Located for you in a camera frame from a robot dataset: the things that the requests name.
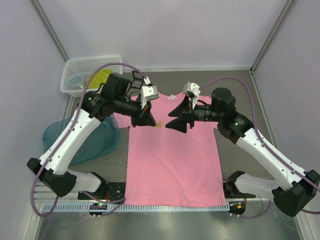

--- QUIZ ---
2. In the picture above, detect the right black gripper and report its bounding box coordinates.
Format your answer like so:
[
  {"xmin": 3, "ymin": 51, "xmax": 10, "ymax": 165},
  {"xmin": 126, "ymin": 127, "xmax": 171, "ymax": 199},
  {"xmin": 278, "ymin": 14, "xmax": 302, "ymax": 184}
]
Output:
[{"xmin": 166, "ymin": 94, "xmax": 223, "ymax": 133}]

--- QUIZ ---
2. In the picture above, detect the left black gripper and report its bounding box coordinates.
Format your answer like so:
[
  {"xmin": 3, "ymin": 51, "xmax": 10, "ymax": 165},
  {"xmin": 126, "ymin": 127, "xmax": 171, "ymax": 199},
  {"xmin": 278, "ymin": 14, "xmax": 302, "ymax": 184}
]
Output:
[{"xmin": 114, "ymin": 95, "xmax": 157, "ymax": 128}]

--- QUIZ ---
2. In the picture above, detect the cream flower brooch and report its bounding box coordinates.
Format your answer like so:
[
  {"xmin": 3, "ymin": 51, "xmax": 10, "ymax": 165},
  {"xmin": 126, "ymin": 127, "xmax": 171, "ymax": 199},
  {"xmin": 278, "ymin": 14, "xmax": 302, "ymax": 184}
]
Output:
[{"xmin": 155, "ymin": 121, "xmax": 162, "ymax": 128}]

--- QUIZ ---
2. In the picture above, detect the pink t-shirt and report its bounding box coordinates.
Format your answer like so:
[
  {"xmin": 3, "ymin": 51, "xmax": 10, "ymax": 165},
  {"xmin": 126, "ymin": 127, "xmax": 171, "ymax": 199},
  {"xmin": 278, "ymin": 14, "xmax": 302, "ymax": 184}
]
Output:
[{"xmin": 113, "ymin": 91, "xmax": 225, "ymax": 208}]

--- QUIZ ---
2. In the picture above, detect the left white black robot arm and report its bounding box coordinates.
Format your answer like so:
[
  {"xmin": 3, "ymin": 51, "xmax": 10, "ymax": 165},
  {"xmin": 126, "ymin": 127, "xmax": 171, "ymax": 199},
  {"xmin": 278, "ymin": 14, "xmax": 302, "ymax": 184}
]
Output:
[{"xmin": 26, "ymin": 73, "xmax": 159, "ymax": 200}]

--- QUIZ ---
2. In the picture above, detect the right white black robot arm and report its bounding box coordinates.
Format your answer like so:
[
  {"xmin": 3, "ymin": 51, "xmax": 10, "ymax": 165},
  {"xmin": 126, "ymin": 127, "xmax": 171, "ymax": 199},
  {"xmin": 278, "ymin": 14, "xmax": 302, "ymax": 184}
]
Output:
[{"xmin": 166, "ymin": 87, "xmax": 320, "ymax": 217}]

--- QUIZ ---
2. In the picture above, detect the black brooch box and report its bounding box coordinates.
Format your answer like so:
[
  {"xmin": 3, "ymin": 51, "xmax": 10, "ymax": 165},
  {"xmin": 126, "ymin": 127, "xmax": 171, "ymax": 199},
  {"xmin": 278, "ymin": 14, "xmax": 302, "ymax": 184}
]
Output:
[{"xmin": 131, "ymin": 70, "xmax": 145, "ymax": 90}]

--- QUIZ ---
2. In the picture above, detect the teal transparent plastic bin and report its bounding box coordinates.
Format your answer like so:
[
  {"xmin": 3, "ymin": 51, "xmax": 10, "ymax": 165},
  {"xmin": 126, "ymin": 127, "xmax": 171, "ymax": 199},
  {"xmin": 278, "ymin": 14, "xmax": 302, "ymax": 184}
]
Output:
[{"xmin": 42, "ymin": 115, "xmax": 120, "ymax": 166}]

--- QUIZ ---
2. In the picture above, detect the yellow-green dotted plate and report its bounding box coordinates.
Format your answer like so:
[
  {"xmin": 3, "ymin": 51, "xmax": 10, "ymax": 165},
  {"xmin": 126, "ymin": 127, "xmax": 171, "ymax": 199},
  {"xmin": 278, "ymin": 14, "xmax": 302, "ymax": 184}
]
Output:
[{"xmin": 88, "ymin": 69, "xmax": 113, "ymax": 89}]

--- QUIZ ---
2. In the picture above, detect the white plastic basket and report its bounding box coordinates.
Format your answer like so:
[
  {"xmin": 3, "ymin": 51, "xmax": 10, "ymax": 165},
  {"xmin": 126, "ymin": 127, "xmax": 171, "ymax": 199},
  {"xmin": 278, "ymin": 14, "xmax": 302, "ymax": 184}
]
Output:
[{"xmin": 60, "ymin": 55, "xmax": 123, "ymax": 98}]

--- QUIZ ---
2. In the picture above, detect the light blue mug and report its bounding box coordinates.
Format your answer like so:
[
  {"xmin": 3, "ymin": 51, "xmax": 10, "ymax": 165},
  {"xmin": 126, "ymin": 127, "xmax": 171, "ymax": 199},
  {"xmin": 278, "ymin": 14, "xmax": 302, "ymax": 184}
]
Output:
[{"xmin": 67, "ymin": 74, "xmax": 85, "ymax": 90}]

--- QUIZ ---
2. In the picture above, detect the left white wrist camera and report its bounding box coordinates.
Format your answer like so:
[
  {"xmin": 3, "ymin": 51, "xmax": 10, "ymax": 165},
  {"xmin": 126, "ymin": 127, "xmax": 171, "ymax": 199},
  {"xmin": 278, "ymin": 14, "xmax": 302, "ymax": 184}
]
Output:
[{"xmin": 140, "ymin": 85, "xmax": 159, "ymax": 109}]

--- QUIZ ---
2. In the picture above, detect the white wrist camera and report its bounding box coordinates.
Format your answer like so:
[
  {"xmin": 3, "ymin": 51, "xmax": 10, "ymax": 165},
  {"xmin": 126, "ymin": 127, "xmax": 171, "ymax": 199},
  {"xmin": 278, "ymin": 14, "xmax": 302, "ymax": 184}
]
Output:
[
  {"xmin": 183, "ymin": 82, "xmax": 201, "ymax": 109},
  {"xmin": 140, "ymin": 85, "xmax": 159, "ymax": 109}
]

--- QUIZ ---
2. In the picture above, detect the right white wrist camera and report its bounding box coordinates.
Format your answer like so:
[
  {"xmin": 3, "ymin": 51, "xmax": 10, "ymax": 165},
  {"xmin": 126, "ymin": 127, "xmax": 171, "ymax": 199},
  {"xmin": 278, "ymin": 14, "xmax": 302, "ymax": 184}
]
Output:
[{"xmin": 183, "ymin": 82, "xmax": 201, "ymax": 109}]

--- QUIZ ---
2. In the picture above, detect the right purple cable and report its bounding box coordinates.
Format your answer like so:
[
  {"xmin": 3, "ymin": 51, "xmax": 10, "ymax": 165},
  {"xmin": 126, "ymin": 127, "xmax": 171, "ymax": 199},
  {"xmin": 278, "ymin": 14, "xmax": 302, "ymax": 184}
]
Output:
[{"xmin": 198, "ymin": 76, "xmax": 320, "ymax": 221}]

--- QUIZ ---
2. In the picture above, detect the purple cable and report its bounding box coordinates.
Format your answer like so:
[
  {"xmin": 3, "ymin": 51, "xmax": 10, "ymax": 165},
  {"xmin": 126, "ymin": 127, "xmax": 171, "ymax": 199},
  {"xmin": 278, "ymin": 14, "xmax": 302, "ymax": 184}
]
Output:
[
  {"xmin": 30, "ymin": 62, "xmax": 152, "ymax": 217},
  {"xmin": 198, "ymin": 76, "xmax": 320, "ymax": 221}
]

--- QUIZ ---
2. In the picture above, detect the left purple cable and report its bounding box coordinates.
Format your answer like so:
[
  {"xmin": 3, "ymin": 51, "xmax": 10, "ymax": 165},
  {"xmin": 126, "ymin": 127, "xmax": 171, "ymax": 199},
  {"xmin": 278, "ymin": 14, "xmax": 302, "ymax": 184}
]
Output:
[{"xmin": 30, "ymin": 62, "xmax": 152, "ymax": 217}]

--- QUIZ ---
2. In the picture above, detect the white slotted cable duct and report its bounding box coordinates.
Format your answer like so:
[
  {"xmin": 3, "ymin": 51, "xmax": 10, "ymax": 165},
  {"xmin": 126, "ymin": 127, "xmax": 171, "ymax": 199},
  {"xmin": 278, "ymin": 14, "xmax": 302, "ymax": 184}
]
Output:
[{"xmin": 54, "ymin": 202, "xmax": 230, "ymax": 213}]

